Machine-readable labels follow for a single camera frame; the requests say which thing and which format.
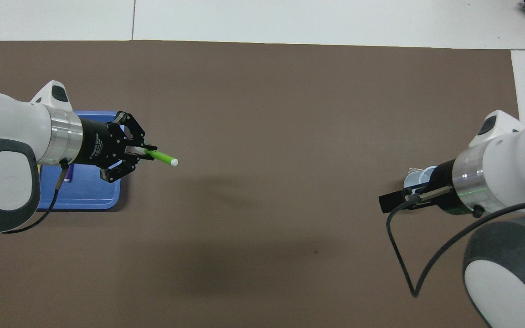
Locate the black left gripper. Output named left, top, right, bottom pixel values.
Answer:
left=78, top=111, right=158, bottom=184

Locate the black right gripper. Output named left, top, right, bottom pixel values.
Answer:
left=379, top=159, right=466, bottom=215

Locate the green highlighter pen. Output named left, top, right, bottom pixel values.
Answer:
left=126, top=146, right=179, bottom=167

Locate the translucent plastic cup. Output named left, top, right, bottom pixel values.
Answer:
left=403, top=167, right=437, bottom=189

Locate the blue plastic tray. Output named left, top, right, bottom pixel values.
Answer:
left=36, top=111, right=125, bottom=210

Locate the large brown table mat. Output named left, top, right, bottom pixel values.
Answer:
left=0, top=40, right=525, bottom=328

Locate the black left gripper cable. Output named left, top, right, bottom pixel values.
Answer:
left=0, top=159, right=69, bottom=234

